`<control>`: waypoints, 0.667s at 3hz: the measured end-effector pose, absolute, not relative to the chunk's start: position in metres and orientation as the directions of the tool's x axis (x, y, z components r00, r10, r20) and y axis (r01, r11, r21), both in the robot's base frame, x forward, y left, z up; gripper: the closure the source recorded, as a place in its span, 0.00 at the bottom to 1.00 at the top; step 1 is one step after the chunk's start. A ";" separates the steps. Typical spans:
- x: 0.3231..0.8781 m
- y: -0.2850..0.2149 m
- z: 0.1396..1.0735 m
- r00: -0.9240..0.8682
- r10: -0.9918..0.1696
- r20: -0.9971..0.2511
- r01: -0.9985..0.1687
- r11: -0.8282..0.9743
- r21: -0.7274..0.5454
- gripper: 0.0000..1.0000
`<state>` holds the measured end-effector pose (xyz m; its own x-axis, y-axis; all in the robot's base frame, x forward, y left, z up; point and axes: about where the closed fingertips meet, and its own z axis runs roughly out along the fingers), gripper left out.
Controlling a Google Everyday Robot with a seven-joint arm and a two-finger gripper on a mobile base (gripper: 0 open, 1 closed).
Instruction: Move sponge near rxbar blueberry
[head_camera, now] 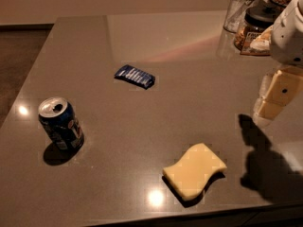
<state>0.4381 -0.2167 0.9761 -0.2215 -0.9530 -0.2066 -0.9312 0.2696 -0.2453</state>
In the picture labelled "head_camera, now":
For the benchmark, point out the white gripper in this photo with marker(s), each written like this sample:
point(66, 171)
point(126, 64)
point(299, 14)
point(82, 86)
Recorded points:
point(288, 39)

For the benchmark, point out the yellow sponge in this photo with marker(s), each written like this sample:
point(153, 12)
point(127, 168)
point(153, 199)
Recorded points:
point(190, 174)

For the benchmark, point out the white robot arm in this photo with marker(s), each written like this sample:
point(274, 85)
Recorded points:
point(286, 41)

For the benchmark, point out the blue rxbar blueberry wrapper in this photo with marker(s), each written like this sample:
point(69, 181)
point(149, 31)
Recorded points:
point(135, 76)

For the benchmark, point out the glass jar with black lid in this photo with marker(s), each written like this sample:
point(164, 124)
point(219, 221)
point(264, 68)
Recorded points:
point(256, 20)

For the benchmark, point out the clear glass cup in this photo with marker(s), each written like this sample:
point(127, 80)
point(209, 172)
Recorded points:
point(235, 12)

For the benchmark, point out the blue pepsi can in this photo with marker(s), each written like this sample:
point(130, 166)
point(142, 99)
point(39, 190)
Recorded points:
point(58, 118)

